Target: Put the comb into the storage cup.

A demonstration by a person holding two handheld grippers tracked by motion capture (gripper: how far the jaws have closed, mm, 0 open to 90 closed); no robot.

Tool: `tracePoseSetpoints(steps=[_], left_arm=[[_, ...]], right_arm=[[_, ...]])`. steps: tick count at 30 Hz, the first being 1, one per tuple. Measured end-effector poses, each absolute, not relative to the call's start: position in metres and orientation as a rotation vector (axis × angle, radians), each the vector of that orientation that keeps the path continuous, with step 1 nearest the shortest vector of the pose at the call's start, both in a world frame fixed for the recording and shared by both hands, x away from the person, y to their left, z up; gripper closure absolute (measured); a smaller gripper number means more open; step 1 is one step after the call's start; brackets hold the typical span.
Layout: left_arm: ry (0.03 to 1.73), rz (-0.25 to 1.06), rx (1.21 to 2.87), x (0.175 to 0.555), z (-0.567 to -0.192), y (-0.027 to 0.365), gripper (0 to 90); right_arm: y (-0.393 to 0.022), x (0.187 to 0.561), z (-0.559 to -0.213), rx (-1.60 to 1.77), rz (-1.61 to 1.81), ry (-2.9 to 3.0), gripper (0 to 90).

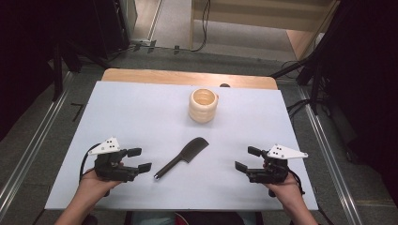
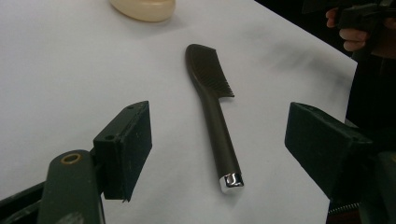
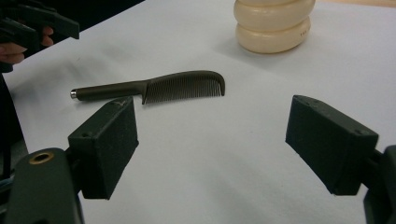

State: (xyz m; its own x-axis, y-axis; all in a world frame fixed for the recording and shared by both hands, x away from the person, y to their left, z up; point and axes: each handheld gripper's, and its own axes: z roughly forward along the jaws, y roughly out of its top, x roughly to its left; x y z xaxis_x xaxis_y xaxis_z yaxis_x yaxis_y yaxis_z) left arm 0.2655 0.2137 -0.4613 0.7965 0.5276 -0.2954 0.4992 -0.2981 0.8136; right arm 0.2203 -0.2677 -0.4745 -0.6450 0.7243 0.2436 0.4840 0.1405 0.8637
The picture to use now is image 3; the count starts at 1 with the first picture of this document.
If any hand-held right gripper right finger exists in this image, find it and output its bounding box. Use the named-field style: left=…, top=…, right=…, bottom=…
left=285, top=94, right=380, bottom=196

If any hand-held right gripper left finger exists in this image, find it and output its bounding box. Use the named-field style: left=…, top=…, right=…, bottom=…
left=66, top=95, right=140, bottom=201

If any cream ribbed holder cup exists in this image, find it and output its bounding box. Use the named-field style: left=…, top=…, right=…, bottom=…
left=233, top=0, right=317, bottom=55

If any white table sheet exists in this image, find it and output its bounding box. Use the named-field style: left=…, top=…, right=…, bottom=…
left=2, top=0, right=396, bottom=224

